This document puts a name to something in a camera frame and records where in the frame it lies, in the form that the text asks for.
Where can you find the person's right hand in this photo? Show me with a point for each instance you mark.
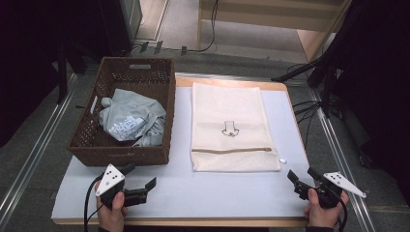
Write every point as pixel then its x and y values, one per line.
pixel 322 216

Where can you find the brown wicker basket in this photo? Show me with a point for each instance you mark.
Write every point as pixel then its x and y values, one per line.
pixel 129 151

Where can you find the dark cabinet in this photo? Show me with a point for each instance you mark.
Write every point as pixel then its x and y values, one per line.
pixel 116 25

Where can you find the white table mat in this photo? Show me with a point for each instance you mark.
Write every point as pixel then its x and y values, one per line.
pixel 199 193

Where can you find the wooden frame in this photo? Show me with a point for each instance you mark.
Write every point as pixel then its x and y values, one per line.
pixel 257 19

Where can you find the grey printed t-shirt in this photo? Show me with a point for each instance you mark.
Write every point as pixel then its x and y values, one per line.
pixel 129 119

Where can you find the black tripod stand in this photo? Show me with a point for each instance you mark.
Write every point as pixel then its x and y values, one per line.
pixel 322 64

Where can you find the person's left hand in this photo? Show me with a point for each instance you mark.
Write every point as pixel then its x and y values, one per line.
pixel 111 217

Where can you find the dark curtain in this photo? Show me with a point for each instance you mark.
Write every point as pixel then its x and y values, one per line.
pixel 380 80

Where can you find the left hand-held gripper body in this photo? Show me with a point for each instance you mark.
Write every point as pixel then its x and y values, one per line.
pixel 111 182

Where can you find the black metal stand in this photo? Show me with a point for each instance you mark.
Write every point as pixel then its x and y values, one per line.
pixel 63 71

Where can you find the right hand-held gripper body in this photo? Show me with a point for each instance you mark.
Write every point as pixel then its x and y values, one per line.
pixel 335 187

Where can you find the cream mesh laundry bag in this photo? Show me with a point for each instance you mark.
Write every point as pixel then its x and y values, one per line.
pixel 225 106

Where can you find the metal floor rail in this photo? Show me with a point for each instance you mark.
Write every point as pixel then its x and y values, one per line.
pixel 341 161
pixel 38 148

